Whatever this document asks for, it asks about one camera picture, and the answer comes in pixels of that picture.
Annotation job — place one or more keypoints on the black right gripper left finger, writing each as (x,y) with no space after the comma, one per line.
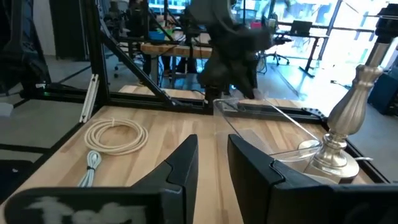
(174,186)

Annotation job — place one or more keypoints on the silver lamp with white shade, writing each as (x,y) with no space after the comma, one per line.
(345,118)

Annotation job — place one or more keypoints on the black equipment stand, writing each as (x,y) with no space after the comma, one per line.
(21,46)

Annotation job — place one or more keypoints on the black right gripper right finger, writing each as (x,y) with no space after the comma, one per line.
(255,186)

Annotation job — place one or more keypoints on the black office desk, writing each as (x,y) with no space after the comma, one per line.
(311,40)

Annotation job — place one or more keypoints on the blue plastic container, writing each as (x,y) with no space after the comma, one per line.
(157,35)

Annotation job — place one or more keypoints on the black office chair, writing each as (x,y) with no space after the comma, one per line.
(276,51)

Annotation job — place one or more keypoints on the clear plastic bag with parts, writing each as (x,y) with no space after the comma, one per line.
(242,124)

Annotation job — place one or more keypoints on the wooden workbench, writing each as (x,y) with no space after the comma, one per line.
(174,49)

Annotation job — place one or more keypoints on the white aluminium strip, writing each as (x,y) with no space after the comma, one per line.
(90,96)

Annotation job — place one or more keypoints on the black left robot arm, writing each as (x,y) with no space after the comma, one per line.
(217,74)

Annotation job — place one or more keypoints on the black laptop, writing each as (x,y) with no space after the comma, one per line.
(301,27)

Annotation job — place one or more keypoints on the black aluminium table frame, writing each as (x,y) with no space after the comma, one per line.
(96,62)

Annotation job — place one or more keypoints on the black box on floor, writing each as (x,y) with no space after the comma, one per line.
(384,91)

